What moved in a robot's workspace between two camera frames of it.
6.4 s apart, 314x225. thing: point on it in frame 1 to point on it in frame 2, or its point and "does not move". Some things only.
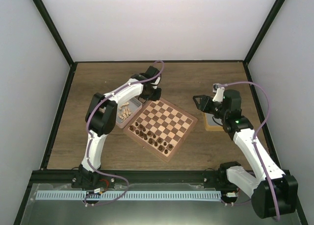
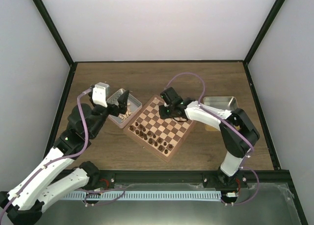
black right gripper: [204, 100] to [163, 115]
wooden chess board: [161, 127] does not move
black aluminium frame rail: [140, 177] does not move
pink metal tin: [126, 109] does not move
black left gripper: [156, 97] to [123, 102]
